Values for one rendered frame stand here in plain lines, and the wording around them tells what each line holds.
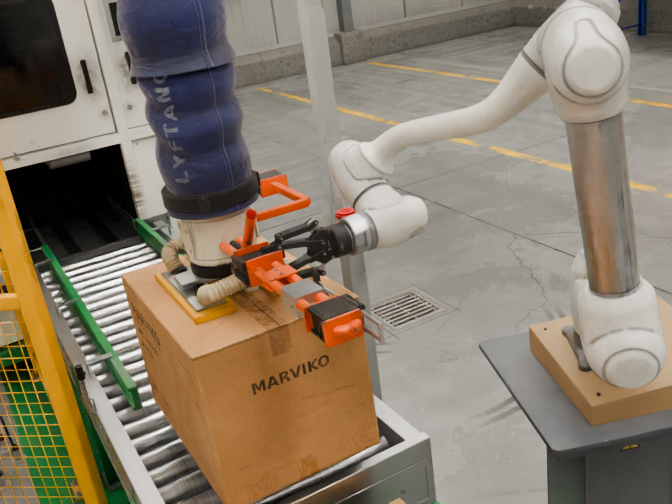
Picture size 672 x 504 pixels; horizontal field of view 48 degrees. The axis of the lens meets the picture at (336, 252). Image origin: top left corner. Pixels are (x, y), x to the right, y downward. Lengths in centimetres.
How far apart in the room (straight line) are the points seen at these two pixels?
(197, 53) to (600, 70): 80
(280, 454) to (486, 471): 124
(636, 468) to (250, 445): 95
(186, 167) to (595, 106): 86
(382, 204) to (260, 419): 55
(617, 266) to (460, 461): 149
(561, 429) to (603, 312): 33
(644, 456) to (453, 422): 119
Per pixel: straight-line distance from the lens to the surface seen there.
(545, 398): 190
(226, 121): 170
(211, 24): 168
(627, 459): 204
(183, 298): 182
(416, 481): 208
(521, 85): 159
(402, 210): 171
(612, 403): 181
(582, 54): 136
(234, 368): 163
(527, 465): 289
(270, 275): 152
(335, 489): 193
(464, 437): 302
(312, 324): 136
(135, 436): 243
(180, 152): 171
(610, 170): 149
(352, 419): 183
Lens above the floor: 183
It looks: 23 degrees down
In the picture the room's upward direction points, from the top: 8 degrees counter-clockwise
